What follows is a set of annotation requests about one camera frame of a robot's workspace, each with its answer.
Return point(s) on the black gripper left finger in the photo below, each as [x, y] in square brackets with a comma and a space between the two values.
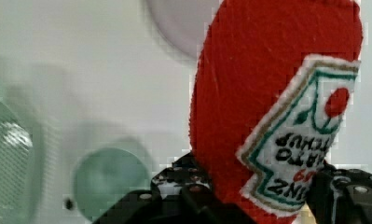
[183, 172]

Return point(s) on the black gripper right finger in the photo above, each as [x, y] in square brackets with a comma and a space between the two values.
[341, 196]

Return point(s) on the red plush ketchup bottle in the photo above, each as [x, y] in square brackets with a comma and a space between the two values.
[273, 83]

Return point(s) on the green oval strainer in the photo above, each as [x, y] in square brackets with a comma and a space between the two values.
[20, 162]

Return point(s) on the green cup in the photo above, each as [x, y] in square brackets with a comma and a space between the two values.
[105, 176]

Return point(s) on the round lilac plate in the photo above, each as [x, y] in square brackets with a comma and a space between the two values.
[183, 23]

